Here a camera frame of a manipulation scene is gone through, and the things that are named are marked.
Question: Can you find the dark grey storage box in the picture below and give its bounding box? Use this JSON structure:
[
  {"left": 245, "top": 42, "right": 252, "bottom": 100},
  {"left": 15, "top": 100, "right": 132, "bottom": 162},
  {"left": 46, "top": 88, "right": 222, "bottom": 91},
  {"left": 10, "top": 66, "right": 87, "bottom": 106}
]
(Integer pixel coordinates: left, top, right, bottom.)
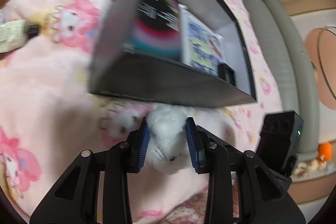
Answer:
[{"left": 88, "top": 0, "right": 257, "bottom": 108}]

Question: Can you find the black square frame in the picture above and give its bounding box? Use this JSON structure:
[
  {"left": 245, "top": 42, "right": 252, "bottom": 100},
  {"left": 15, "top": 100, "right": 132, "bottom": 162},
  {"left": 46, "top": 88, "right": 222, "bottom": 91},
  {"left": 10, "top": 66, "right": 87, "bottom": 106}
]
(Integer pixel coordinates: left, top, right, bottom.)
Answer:
[{"left": 218, "top": 63, "right": 236, "bottom": 86}]

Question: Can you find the black colourful circle box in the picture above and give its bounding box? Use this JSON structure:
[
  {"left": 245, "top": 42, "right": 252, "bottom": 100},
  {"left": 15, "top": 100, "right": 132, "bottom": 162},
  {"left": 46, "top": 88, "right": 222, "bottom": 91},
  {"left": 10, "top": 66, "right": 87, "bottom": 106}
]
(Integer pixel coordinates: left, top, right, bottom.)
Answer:
[{"left": 130, "top": 0, "right": 181, "bottom": 61}]

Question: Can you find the orange toy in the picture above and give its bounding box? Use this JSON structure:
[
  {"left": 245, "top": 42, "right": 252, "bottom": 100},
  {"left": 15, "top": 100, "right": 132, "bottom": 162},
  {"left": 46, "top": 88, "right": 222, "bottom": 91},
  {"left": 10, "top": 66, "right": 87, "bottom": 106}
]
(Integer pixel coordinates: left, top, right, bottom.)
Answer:
[{"left": 318, "top": 142, "right": 333, "bottom": 162}]

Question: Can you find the grey sofa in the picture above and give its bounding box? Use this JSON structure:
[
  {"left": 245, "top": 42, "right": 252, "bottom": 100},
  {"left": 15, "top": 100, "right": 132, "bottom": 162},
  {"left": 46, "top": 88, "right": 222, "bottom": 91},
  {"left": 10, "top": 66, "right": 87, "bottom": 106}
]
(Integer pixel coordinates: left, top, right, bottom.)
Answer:
[{"left": 243, "top": 0, "right": 319, "bottom": 161}]

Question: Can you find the pink cartoon print blanket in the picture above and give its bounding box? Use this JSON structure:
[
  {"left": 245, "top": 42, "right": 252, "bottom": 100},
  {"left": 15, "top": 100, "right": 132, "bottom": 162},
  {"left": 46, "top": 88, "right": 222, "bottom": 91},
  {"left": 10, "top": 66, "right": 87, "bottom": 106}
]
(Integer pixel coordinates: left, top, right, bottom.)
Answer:
[{"left": 1, "top": 0, "right": 282, "bottom": 223}]

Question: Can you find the black camera device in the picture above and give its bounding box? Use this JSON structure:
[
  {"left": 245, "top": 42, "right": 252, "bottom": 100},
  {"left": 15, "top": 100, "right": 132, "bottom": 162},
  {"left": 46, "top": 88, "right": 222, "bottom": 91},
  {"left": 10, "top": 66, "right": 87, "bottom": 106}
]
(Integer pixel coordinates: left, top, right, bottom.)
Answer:
[{"left": 256, "top": 111, "right": 303, "bottom": 177}]

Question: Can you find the white plush toy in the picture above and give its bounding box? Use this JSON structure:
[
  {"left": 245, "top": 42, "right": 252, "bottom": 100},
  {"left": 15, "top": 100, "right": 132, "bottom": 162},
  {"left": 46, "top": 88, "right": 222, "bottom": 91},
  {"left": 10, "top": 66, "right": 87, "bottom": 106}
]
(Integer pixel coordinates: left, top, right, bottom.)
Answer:
[{"left": 146, "top": 105, "right": 192, "bottom": 175}]

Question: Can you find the cartoon diamond painting kit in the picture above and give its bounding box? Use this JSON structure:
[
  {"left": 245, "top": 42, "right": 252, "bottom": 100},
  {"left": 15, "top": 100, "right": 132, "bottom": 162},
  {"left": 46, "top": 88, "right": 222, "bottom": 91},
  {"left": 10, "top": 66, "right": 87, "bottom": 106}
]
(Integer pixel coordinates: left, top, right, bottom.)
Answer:
[{"left": 179, "top": 4, "right": 224, "bottom": 76}]

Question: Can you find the brown cream tube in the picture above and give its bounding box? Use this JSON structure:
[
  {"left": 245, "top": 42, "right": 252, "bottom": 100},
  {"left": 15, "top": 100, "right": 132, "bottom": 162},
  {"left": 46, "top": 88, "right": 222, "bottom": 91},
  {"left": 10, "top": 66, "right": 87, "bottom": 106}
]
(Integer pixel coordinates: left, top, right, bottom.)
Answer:
[{"left": 0, "top": 19, "right": 40, "bottom": 53}]

